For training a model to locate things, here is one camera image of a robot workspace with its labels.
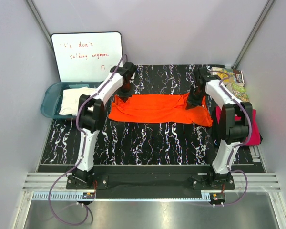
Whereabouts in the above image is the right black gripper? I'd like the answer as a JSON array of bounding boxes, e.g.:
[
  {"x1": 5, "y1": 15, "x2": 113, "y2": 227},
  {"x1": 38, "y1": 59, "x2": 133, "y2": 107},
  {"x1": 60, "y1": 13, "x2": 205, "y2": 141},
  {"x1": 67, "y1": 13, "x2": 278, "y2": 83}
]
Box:
[{"x1": 185, "y1": 86, "x2": 206, "y2": 110}]

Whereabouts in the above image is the green paperback book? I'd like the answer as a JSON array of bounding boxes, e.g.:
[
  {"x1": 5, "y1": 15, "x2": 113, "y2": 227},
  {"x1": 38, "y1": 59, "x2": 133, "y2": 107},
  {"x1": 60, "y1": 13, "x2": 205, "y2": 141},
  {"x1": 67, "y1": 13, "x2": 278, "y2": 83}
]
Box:
[{"x1": 230, "y1": 83, "x2": 250, "y2": 102}]

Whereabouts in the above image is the orange t shirt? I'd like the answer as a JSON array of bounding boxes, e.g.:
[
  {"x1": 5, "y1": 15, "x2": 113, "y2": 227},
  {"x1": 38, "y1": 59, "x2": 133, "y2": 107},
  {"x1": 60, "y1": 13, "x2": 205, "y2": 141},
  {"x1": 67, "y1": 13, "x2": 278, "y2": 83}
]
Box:
[{"x1": 108, "y1": 93, "x2": 213, "y2": 127}]

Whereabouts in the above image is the white whiteboard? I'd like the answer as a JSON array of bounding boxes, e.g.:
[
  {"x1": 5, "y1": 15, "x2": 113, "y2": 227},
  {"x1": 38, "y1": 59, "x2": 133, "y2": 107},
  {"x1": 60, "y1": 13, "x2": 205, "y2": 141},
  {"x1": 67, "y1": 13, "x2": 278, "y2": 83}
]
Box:
[{"x1": 51, "y1": 31, "x2": 123, "y2": 82}]

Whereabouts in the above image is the connector box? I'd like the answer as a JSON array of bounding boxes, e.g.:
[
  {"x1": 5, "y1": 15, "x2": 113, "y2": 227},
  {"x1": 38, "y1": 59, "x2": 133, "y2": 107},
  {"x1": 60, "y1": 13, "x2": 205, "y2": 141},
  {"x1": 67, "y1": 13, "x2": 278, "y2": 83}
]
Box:
[
  {"x1": 82, "y1": 192, "x2": 96, "y2": 199},
  {"x1": 210, "y1": 192, "x2": 225, "y2": 208}
]

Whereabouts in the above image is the yellow paperback book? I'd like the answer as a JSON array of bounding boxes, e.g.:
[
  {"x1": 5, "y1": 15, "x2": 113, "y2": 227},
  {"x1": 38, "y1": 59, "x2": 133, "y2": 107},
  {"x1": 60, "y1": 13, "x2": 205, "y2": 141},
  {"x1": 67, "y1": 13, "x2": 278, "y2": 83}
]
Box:
[{"x1": 211, "y1": 67, "x2": 245, "y2": 87}]

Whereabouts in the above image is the white cable duct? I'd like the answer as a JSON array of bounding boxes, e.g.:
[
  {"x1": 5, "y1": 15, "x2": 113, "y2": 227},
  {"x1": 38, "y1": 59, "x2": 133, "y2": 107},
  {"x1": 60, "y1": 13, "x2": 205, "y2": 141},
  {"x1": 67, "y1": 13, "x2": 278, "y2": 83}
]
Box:
[{"x1": 32, "y1": 191, "x2": 93, "y2": 201}]

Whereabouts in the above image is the purple cable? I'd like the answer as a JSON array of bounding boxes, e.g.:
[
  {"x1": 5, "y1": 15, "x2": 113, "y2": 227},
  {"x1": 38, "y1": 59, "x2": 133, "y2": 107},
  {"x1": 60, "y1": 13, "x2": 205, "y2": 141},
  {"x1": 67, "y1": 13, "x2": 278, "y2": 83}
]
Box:
[
  {"x1": 47, "y1": 54, "x2": 129, "y2": 226},
  {"x1": 189, "y1": 70, "x2": 253, "y2": 206}
]

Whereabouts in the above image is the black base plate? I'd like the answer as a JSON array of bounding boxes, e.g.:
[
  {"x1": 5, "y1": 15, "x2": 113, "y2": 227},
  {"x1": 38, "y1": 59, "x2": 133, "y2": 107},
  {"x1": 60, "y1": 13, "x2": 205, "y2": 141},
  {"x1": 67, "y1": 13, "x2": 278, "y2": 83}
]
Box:
[{"x1": 66, "y1": 165, "x2": 235, "y2": 200}]

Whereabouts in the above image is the magenta folded t shirt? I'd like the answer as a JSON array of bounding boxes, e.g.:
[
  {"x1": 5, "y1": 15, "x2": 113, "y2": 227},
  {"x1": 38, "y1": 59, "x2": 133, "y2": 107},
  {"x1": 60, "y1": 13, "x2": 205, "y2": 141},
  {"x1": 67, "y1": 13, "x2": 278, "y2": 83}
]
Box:
[{"x1": 212, "y1": 106, "x2": 262, "y2": 146}]

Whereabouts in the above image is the teal plastic bin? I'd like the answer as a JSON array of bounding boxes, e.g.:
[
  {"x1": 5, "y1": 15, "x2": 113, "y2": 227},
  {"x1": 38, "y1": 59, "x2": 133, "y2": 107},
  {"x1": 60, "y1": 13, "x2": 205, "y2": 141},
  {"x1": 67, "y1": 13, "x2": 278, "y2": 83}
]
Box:
[{"x1": 41, "y1": 82, "x2": 109, "y2": 121}]

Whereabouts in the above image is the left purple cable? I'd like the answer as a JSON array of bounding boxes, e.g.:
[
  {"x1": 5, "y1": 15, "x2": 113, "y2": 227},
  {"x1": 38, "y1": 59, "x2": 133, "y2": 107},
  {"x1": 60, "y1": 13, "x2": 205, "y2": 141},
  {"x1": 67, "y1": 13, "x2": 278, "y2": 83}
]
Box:
[{"x1": 47, "y1": 54, "x2": 129, "y2": 226}]

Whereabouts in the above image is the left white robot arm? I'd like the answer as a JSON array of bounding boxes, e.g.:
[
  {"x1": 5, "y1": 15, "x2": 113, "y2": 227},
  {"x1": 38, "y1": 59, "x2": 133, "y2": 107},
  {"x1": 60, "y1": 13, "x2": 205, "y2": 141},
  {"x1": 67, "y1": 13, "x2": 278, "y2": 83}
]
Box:
[{"x1": 72, "y1": 62, "x2": 137, "y2": 189}]

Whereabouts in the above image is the left connector box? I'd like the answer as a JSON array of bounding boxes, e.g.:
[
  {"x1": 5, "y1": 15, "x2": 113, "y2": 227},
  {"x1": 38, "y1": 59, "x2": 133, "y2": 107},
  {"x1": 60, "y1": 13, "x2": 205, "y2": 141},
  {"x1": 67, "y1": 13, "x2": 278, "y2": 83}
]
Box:
[{"x1": 82, "y1": 192, "x2": 96, "y2": 199}]

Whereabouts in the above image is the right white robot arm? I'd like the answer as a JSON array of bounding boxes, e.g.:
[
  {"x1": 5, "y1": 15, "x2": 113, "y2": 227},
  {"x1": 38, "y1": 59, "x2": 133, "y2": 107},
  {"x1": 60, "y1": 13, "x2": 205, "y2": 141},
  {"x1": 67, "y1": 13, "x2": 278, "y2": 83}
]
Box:
[{"x1": 186, "y1": 68, "x2": 253, "y2": 189}]

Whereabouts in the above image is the white t shirt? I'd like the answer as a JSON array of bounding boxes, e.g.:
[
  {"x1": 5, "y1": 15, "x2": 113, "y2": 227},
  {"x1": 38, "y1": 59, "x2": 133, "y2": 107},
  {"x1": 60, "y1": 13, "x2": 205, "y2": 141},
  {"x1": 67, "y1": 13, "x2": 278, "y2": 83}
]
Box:
[{"x1": 59, "y1": 87, "x2": 97, "y2": 116}]

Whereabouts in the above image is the right connector box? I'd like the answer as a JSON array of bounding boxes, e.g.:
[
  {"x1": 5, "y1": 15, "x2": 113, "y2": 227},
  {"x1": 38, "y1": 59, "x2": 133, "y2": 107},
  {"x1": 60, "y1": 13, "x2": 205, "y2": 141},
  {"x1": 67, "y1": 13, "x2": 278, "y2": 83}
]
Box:
[{"x1": 210, "y1": 192, "x2": 225, "y2": 208}]

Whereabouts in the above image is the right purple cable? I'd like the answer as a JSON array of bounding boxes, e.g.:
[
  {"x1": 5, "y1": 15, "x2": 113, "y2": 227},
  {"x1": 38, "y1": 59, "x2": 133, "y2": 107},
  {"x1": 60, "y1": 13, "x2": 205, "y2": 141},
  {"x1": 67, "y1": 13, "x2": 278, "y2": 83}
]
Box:
[{"x1": 189, "y1": 70, "x2": 253, "y2": 206}]

